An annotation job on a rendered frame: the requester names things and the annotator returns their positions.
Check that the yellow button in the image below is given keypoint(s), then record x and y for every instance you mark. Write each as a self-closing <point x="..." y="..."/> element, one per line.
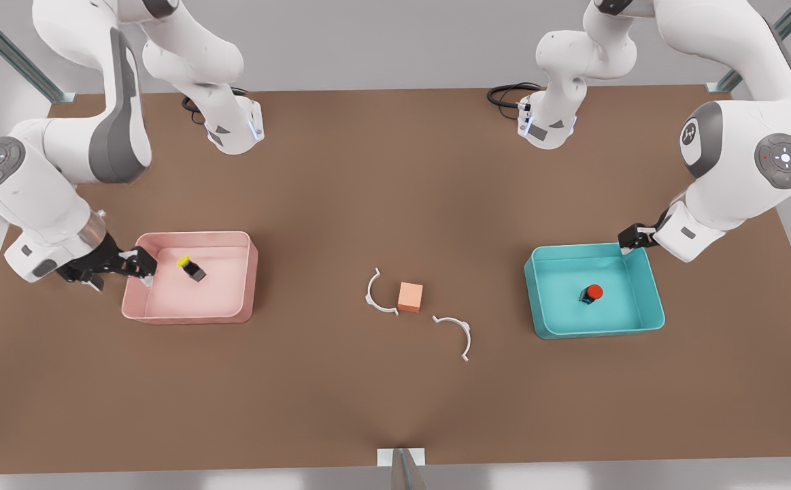
<point x="191" y="267"/>

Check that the red button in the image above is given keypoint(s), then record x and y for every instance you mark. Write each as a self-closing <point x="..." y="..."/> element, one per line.
<point x="592" y="294"/>

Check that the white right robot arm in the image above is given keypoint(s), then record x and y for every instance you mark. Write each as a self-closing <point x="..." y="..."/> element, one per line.
<point x="62" y="150"/>

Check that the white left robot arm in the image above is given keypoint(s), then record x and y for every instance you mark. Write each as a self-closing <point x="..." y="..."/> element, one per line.
<point x="735" y="136"/>

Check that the pink storage box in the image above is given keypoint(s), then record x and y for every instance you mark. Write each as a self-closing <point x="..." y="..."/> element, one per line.
<point x="191" y="278"/>

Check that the blue storage box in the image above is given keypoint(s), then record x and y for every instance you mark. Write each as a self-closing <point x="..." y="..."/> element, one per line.
<point x="592" y="292"/>

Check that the orange cube block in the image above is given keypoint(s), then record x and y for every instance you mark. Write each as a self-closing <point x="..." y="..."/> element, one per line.
<point x="410" y="297"/>

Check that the white curved bracket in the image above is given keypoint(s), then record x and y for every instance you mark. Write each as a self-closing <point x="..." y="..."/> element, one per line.
<point x="376" y="294"/>
<point x="458" y="333"/>

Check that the silver frame post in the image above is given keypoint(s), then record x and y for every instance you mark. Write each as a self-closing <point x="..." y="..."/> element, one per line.
<point x="762" y="47"/>
<point x="11" y="51"/>
<point x="403" y="468"/>

